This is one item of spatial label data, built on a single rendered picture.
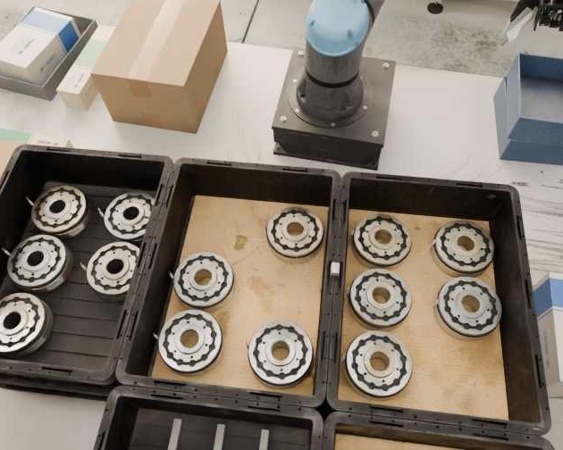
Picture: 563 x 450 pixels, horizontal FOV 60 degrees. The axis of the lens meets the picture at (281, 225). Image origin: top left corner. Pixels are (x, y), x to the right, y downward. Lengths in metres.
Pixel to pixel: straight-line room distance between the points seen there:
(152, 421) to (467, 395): 0.49
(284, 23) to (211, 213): 1.81
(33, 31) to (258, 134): 0.65
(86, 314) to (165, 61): 0.59
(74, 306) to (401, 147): 0.79
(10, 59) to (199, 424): 1.01
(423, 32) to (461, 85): 1.29
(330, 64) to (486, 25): 1.84
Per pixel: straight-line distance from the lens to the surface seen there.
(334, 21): 0.98
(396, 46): 2.55
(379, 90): 1.18
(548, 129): 1.19
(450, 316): 0.85
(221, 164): 0.89
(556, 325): 0.99
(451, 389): 0.85
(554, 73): 1.35
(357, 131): 1.09
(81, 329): 0.91
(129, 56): 1.22
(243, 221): 0.92
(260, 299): 0.85
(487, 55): 2.62
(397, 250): 0.87
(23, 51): 1.45
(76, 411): 1.02
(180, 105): 1.17
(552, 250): 1.17
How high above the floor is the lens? 1.63
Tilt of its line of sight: 61 degrees down
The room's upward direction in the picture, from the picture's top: 3 degrees counter-clockwise
